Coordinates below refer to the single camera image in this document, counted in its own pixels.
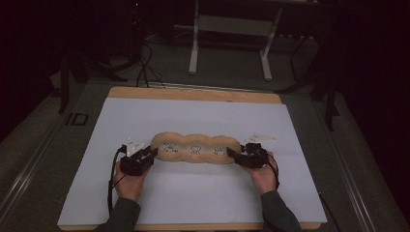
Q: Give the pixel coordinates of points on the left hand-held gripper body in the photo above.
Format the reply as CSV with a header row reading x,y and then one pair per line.
x,y
135,164

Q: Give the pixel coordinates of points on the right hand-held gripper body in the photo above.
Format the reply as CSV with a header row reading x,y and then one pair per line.
x,y
256,156

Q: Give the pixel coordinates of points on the wooden triple round photo frame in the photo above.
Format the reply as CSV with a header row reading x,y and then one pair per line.
x,y
196,148

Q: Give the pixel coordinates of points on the person's left hand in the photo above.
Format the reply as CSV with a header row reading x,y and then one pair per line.
x,y
130,187

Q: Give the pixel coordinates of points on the person's right hand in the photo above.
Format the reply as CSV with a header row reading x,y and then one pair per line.
x,y
264,179

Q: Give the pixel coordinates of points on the white table sheet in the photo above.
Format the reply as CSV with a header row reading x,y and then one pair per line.
x,y
180,116

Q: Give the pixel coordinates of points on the wooden table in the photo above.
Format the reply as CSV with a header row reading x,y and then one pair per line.
x,y
193,94

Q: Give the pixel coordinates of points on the black floor plate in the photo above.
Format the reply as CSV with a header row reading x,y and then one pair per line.
x,y
77,119

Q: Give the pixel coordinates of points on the black tripod legs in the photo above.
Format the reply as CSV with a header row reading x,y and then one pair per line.
x,y
106,72

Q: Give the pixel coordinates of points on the black metal stand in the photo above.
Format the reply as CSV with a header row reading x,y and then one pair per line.
x,y
330,106
64,87

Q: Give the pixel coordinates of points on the metal floor rail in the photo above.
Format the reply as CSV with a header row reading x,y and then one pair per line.
x,y
354,193
29,170

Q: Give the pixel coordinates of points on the white metal desk frame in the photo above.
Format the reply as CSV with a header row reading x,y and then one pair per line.
x,y
194,48

